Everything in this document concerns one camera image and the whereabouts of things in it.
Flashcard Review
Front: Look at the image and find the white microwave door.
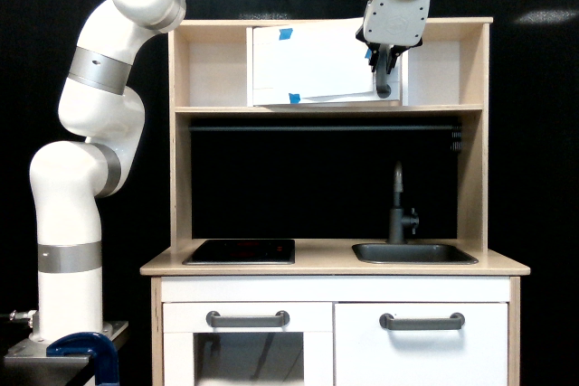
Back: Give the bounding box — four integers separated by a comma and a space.
248, 18, 402, 106

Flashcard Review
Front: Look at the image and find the blue tape piece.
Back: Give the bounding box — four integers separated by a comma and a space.
279, 28, 293, 41
289, 93, 301, 104

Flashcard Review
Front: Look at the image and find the blue tape piece bottom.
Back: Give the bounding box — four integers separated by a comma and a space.
289, 93, 301, 104

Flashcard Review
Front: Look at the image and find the grey cabinet door handle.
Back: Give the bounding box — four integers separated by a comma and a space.
379, 313, 466, 331

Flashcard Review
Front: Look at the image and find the black hanging rail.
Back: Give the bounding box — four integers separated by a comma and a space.
189, 125, 461, 134

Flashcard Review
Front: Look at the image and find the silver cable connector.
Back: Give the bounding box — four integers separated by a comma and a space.
8, 310, 37, 323

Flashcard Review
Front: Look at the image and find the grey toy sink basin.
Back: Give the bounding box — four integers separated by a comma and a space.
352, 243, 478, 265

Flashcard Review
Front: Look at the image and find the blue C-clamp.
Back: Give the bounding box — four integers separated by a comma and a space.
46, 332, 120, 386

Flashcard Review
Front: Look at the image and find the white cabinet door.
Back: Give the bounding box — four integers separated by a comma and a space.
334, 303, 508, 385

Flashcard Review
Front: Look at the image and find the white oven door with window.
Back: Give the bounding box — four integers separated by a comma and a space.
163, 302, 334, 385

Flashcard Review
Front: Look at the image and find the grey oven door handle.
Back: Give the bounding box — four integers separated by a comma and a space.
205, 311, 290, 328

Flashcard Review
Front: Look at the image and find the wooden toy kitchen frame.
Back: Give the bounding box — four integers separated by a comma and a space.
141, 17, 530, 385

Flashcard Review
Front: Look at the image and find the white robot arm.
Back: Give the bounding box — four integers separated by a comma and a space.
30, 0, 430, 343

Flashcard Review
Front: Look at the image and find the blue tape piece top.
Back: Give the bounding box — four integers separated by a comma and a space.
279, 28, 293, 41

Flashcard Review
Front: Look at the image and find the grey toy faucet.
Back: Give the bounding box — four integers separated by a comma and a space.
387, 161, 420, 245

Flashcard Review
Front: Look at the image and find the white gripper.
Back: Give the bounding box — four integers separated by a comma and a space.
356, 0, 430, 74

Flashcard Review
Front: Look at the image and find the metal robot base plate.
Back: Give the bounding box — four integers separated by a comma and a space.
4, 321, 129, 365

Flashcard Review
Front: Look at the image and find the black toy stovetop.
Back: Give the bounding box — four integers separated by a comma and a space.
183, 239, 295, 265

